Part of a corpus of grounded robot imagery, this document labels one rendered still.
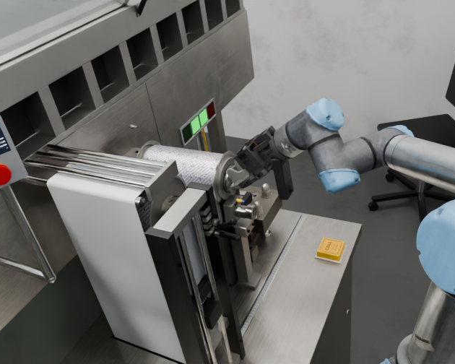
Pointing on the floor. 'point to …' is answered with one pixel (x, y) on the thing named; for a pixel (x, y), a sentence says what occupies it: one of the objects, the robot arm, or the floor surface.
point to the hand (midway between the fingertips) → (237, 185)
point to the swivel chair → (437, 133)
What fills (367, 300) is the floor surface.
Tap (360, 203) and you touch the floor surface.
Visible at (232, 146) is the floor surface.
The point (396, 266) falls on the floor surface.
